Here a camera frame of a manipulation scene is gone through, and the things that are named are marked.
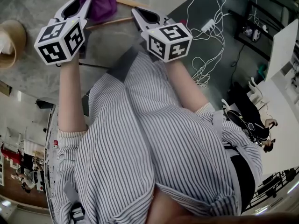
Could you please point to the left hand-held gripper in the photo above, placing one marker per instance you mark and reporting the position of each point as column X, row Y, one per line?
column 60, row 43

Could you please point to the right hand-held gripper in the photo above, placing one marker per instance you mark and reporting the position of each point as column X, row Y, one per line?
column 168, row 43

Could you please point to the purple cloth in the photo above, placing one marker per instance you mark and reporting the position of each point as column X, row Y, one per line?
column 100, row 1

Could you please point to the person's right forearm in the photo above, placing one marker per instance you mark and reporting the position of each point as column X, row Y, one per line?
column 187, row 85

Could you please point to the person's left forearm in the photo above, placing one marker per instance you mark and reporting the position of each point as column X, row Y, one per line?
column 70, row 97

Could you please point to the white shelving unit with supplies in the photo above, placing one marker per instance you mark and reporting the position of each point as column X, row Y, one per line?
column 50, row 160

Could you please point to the round bamboo basket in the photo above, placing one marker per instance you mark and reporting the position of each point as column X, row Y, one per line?
column 19, row 41

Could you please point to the white power strip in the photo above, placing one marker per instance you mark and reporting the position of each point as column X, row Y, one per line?
column 208, row 25

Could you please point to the white crumpled paper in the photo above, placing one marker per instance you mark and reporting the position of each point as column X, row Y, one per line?
column 5, row 42

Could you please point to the person's striped shirt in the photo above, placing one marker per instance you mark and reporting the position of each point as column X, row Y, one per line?
column 140, row 136

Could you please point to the teal object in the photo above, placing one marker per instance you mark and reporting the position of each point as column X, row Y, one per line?
column 261, row 71

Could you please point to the white desk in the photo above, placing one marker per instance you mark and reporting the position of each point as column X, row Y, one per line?
column 282, row 50

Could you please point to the person's black backpack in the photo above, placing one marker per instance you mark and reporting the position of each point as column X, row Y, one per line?
column 243, row 181

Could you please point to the person's bare neck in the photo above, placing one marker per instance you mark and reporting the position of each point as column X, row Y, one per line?
column 172, row 206

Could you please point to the black railing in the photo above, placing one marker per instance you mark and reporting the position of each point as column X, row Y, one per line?
column 268, row 190

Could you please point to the black desk frame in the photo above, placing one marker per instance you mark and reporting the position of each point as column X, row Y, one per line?
column 240, row 36

